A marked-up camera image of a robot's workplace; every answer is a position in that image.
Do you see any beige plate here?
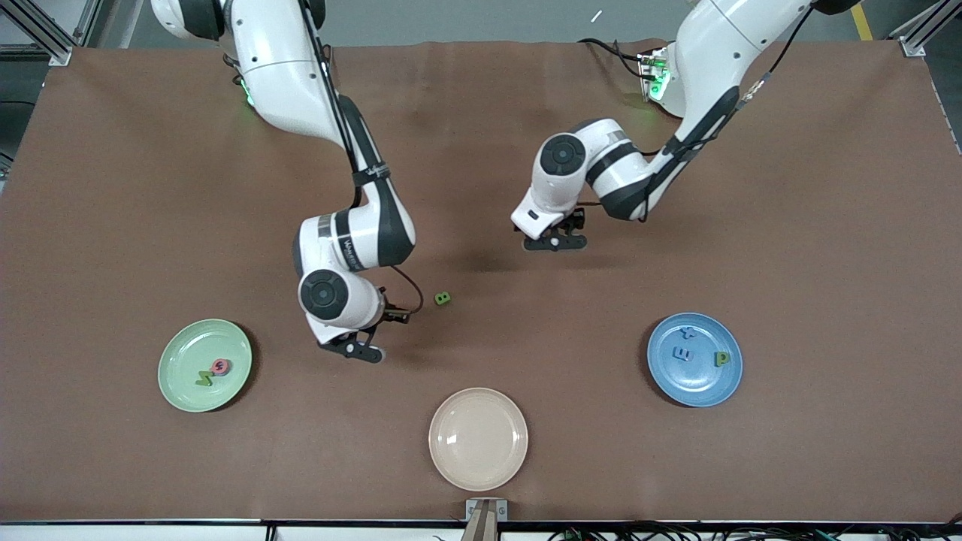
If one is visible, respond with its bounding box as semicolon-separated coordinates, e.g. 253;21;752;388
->
428;387;529;492

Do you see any blue plate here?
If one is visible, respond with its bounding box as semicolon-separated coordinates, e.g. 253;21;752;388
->
647;313;743;408

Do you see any green plate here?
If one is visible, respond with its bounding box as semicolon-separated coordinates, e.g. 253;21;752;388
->
158;319;253;413

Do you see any brown table mat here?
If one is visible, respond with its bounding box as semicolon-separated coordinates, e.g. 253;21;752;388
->
0;39;962;524

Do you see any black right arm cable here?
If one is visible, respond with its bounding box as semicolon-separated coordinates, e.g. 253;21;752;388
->
299;0;425;315

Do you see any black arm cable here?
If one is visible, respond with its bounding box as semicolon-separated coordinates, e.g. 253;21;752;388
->
579;4;820;222
299;0;425;315

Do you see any black base power cable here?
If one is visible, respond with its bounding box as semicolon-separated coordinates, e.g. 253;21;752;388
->
577;37;649;80

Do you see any grey bracket with tan post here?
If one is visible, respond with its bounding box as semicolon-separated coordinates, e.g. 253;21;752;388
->
460;499;509;541

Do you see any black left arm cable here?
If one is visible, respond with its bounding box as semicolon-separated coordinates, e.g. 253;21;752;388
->
579;4;820;222

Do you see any tangled black cable bundle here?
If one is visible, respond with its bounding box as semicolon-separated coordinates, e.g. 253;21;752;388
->
549;515;962;541

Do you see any aluminium frame profile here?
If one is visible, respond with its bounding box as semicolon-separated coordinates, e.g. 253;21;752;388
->
889;0;962;58
0;0;102;67

